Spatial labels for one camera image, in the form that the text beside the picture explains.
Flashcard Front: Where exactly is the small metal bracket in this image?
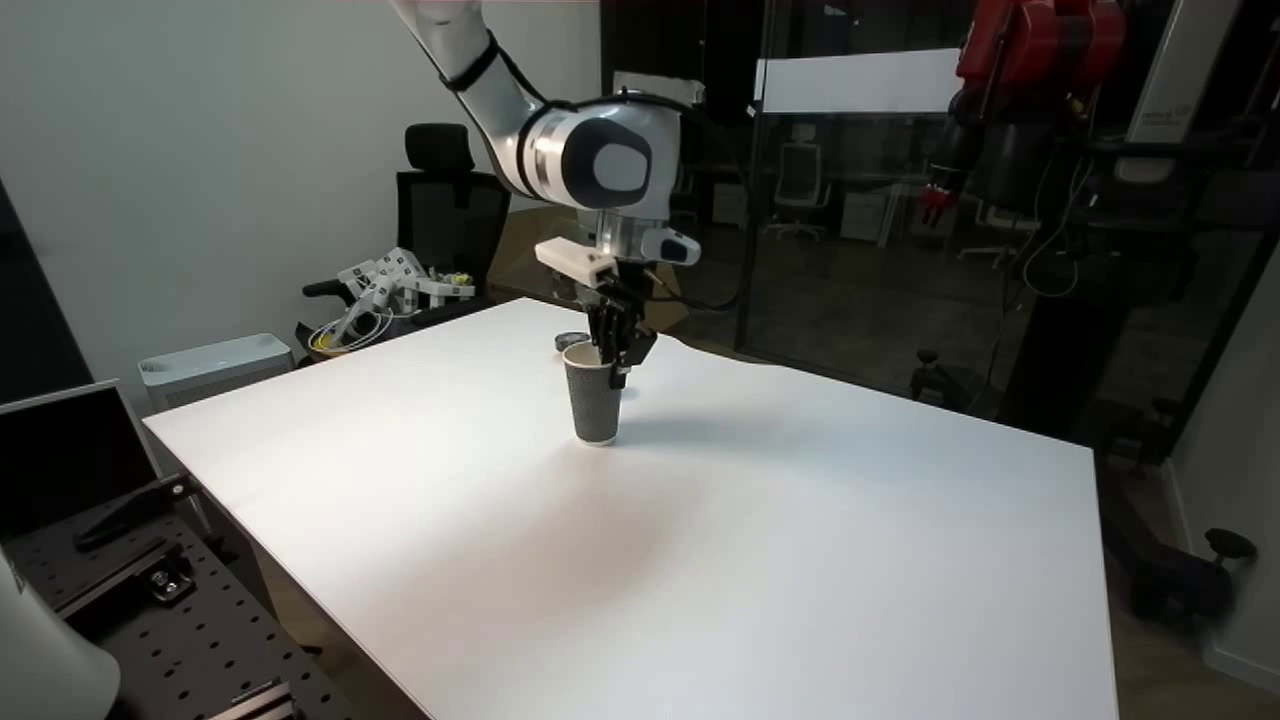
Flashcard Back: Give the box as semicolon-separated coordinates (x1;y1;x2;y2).
141;557;202;610

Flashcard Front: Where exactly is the grey paper cup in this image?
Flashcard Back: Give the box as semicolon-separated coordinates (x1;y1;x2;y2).
561;348;634;450

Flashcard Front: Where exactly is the dark office chair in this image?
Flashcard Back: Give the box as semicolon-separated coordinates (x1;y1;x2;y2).
391;122;516;293

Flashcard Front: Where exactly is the red robot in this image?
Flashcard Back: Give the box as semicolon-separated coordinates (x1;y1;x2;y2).
948;0;1131;100

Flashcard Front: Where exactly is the black optical breadboard table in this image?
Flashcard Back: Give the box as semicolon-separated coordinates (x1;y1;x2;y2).
0;501;411;720

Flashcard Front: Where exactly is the black table clamp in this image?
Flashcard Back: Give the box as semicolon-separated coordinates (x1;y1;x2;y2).
72;472;202;557

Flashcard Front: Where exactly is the white board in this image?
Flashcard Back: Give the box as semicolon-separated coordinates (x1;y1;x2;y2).
747;43;969;122

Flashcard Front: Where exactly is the dark laptop screen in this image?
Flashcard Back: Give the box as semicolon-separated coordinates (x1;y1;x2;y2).
0;382;159;539

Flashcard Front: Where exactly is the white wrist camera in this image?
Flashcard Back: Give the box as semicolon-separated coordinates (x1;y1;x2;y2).
531;234;607;281

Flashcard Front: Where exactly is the black chair base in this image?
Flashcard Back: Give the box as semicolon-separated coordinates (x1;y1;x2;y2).
1127;524;1262;633

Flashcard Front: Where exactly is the white rectangular box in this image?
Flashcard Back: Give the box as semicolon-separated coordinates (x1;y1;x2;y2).
131;329;295;413

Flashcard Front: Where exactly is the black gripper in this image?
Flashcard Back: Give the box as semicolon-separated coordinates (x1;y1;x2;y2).
590;262;659;391

